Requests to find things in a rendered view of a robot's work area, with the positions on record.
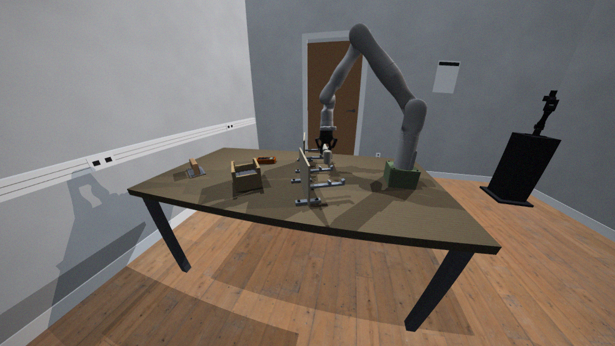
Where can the orange digital multimeter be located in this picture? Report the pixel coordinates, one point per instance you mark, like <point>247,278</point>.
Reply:
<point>266,160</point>

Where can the wooden crate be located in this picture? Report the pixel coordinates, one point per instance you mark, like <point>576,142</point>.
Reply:
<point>246,176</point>

